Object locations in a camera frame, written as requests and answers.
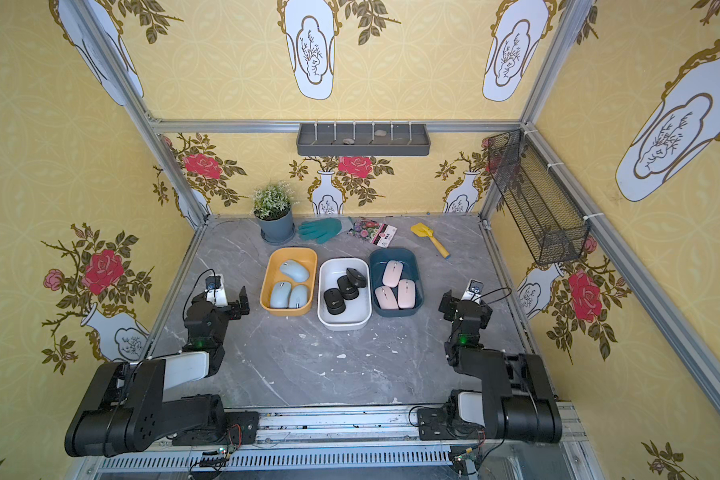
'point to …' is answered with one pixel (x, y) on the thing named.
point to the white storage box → (359, 312)
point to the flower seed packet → (379, 234)
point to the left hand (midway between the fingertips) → (230, 287)
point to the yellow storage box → (289, 281)
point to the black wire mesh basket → (542, 213)
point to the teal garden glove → (320, 230)
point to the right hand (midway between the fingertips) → (466, 294)
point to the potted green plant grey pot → (272, 207)
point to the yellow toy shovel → (421, 230)
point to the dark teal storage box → (378, 259)
